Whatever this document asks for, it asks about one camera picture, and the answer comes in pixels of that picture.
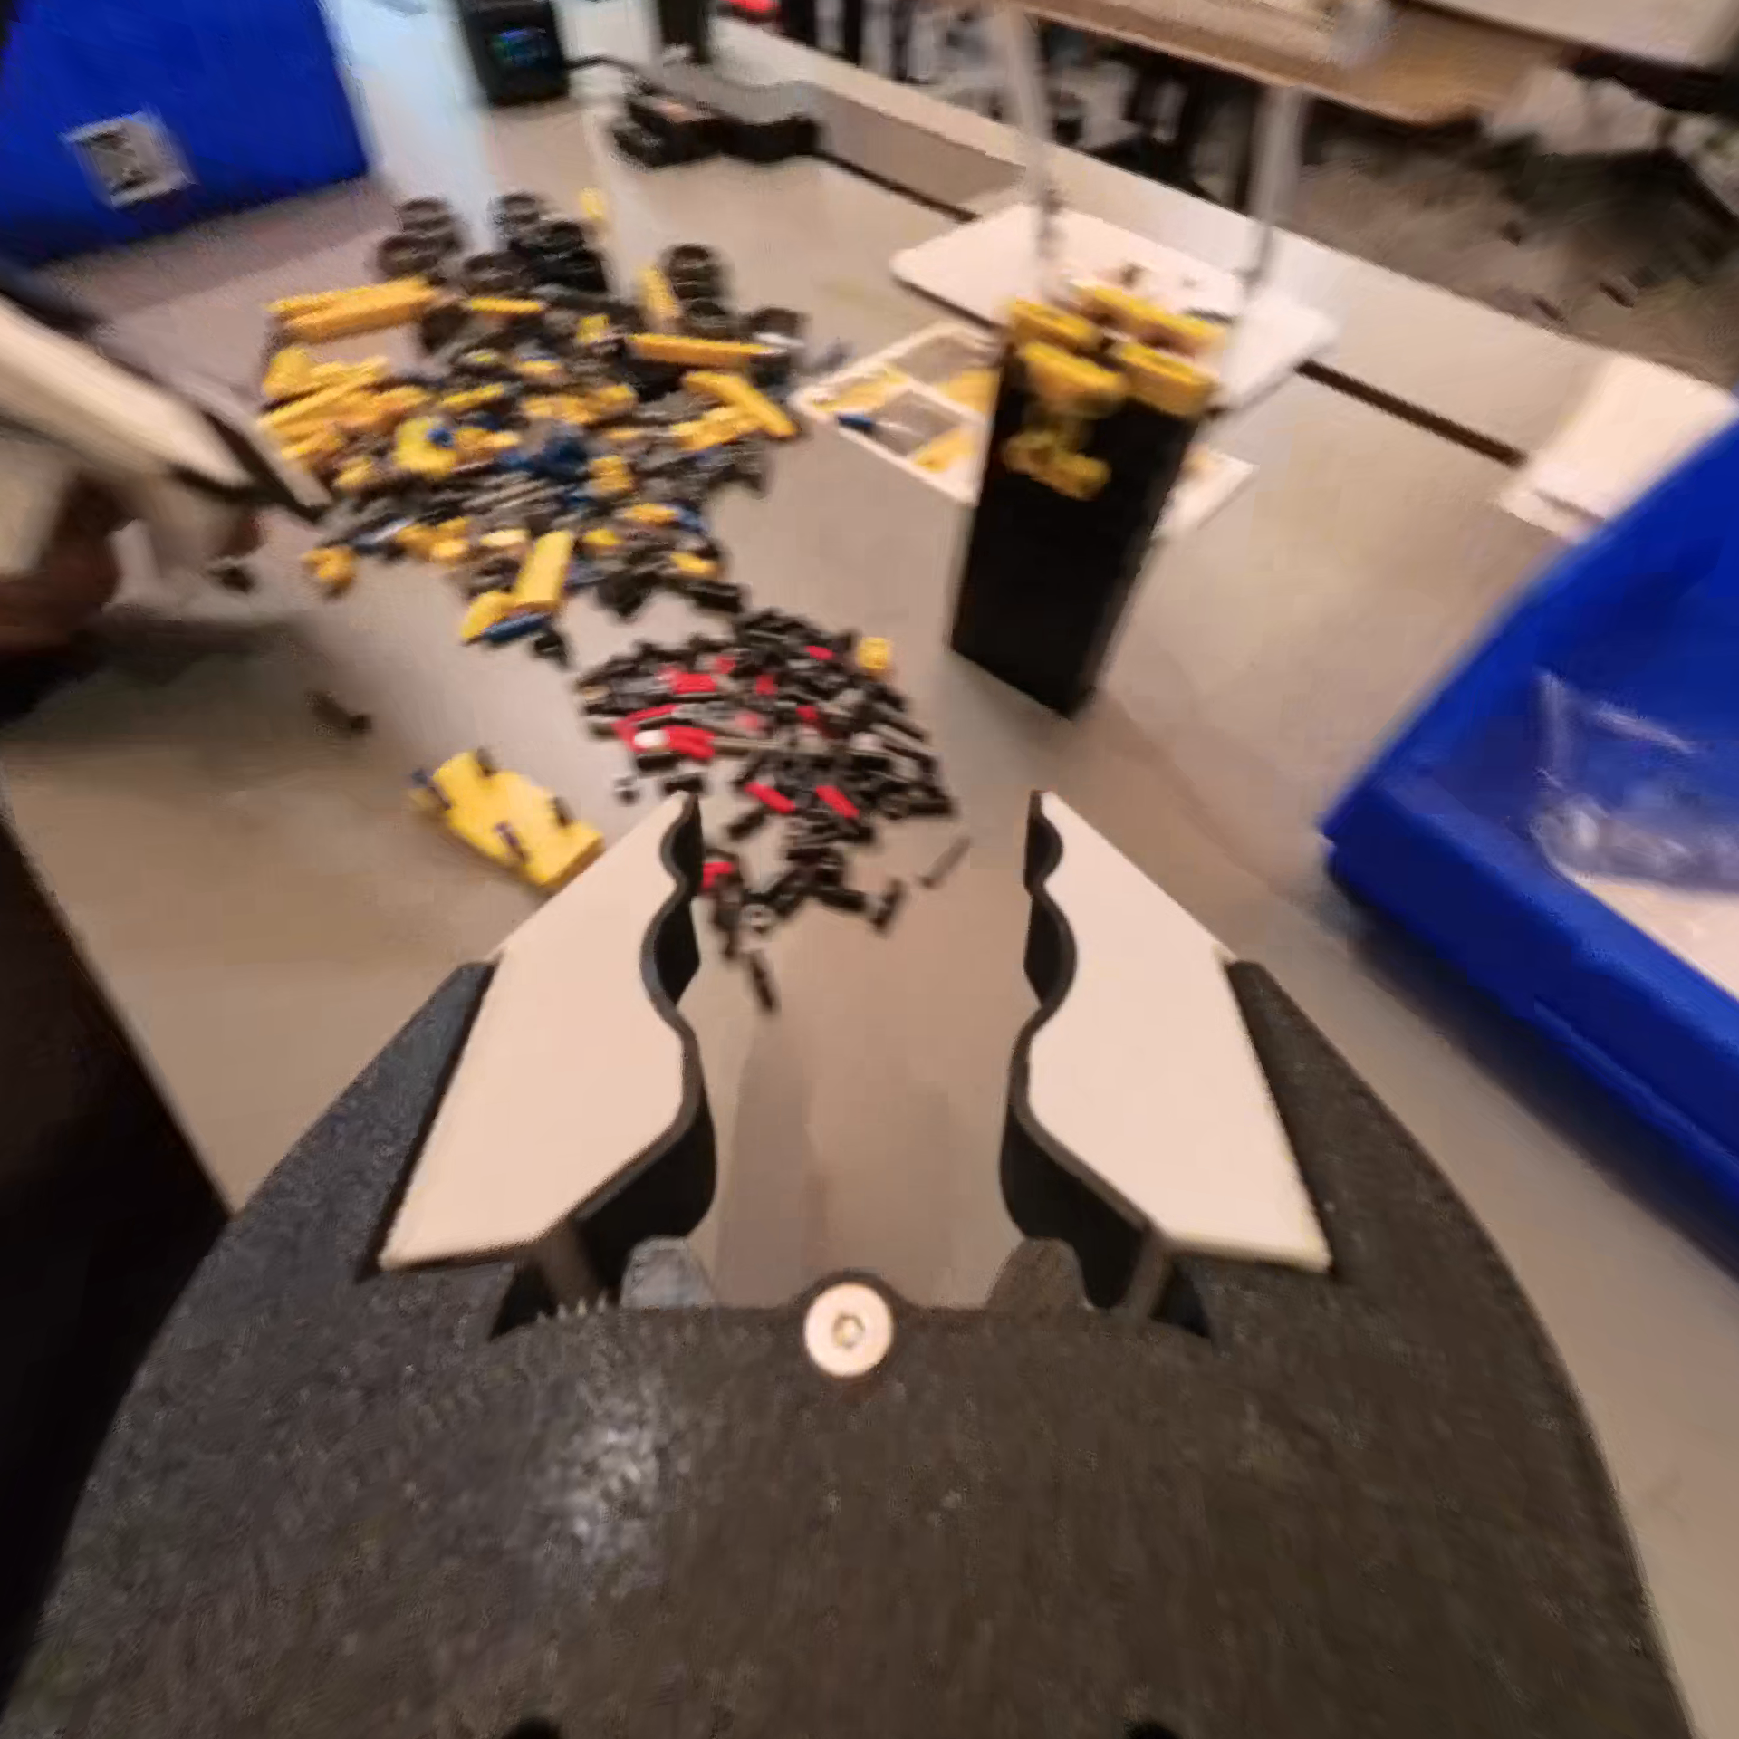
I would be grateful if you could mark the person's left hand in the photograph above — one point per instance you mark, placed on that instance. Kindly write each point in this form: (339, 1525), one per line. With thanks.
(70, 584)

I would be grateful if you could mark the clear plastic bag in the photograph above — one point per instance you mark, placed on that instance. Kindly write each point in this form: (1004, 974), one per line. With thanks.
(1631, 802)

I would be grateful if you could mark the pile of small black pins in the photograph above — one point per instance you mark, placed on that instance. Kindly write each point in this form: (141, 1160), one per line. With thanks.
(787, 733)

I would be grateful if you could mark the small yellow connector brick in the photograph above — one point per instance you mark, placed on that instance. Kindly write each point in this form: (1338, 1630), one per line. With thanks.
(874, 654)

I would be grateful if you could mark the pile of mixed toy bricks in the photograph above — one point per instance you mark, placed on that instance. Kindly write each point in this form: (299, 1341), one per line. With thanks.
(516, 421)

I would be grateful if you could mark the laminated paper sheet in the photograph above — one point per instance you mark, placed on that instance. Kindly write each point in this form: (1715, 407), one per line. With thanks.
(1618, 448)

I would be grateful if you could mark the black flat device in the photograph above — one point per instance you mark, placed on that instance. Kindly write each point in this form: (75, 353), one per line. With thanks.
(713, 129)

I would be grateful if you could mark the black yellow brick assembly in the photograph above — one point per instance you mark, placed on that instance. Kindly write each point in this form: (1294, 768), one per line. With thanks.
(1060, 569)

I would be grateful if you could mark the yellow brick panel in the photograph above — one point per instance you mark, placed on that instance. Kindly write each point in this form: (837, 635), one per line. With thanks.
(505, 816)

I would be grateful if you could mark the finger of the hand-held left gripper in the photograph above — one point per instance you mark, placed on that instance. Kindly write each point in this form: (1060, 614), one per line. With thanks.
(97, 387)

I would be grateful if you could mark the group of black toy tyres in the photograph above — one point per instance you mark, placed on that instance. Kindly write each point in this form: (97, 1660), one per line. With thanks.
(544, 245)

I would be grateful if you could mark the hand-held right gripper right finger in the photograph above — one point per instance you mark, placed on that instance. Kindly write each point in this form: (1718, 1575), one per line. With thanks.
(1168, 1087)

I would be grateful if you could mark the yellow sticker sheet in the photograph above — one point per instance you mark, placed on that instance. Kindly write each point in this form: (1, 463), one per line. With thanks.
(898, 394)

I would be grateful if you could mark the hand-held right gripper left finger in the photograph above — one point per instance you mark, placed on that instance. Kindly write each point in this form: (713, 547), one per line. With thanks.
(544, 1087)

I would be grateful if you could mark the black device with screen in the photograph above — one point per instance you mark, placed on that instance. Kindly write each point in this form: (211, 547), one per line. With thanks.
(510, 54)

